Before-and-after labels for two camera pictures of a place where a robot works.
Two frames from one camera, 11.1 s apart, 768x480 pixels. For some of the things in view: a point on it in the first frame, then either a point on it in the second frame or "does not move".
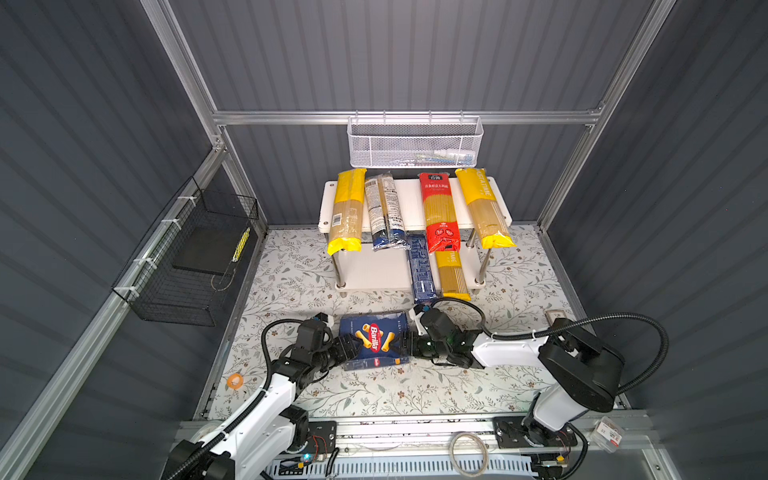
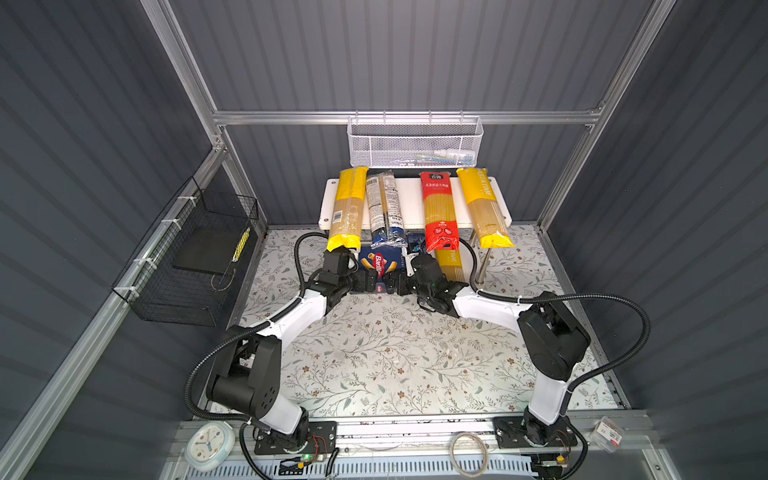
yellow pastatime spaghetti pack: [453, 282] does not move
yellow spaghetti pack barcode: [346, 225] does not move
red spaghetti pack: [442, 225] does not move
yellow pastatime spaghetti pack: [484, 207] does not move
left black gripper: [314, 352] to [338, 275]
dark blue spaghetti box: [377, 330] to [383, 259]
